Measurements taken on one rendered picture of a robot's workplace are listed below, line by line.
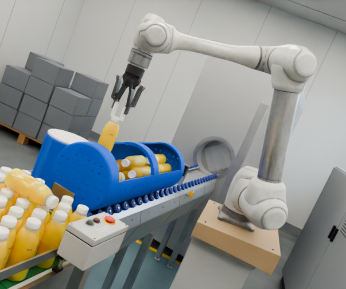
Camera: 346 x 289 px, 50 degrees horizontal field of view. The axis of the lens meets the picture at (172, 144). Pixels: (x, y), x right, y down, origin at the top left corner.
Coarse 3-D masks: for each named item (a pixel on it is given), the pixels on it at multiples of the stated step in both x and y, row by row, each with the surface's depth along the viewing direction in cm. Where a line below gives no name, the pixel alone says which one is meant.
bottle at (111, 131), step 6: (108, 126) 152; (114, 126) 152; (102, 132) 153; (108, 132) 151; (114, 132) 152; (102, 138) 152; (108, 138) 152; (114, 138) 153; (102, 144) 152; (108, 144) 152
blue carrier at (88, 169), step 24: (72, 144) 149; (96, 144) 149; (120, 144) 188; (144, 144) 214; (168, 144) 222; (72, 168) 149; (96, 168) 145; (96, 192) 145; (120, 192) 154; (144, 192) 182
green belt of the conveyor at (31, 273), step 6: (54, 264) 119; (30, 270) 111; (36, 270) 112; (42, 270) 114; (30, 276) 109; (0, 282) 101; (6, 282) 102; (12, 282) 103; (18, 282) 104; (0, 288) 99; (6, 288) 100
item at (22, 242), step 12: (0, 216) 107; (12, 228) 99; (24, 228) 103; (0, 240) 92; (12, 240) 99; (24, 240) 101; (36, 240) 103; (0, 252) 91; (12, 252) 102; (24, 252) 102; (0, 264) 93; (12, 264) 102; (12, 276) 103; (24, 276) 105
